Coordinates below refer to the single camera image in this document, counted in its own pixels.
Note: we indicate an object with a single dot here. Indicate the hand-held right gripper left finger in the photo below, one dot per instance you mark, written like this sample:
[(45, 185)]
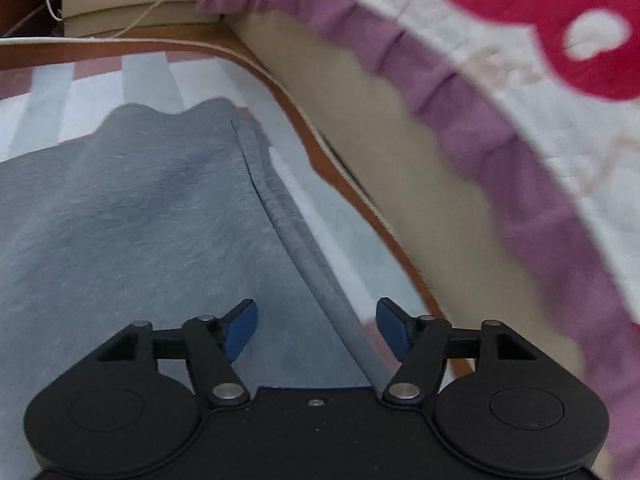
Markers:
[(241, 331)]

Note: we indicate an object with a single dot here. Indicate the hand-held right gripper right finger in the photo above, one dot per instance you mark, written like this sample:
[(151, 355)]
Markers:
[(392, 328)]

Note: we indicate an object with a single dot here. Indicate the grey fleece garment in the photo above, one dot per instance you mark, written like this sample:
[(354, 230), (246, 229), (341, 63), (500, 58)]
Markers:
[(150, 235)]

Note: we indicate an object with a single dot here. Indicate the checked rug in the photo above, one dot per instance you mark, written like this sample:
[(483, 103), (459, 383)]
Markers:
[(100, 90)]

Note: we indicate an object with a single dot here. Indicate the bear print bed cover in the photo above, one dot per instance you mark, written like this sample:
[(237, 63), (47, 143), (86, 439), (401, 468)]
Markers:
[(450, 10)]

